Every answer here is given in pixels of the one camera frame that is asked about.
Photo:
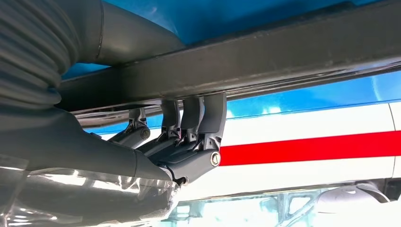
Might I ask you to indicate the blue metal shelf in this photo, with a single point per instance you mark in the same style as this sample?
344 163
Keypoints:
235 15

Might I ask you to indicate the grey curved object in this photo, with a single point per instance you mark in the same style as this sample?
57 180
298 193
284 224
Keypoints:
344 197

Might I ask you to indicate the white panel with red stripe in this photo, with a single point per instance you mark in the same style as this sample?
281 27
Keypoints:
297 125

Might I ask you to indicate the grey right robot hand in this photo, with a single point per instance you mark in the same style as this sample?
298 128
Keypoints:
78 150

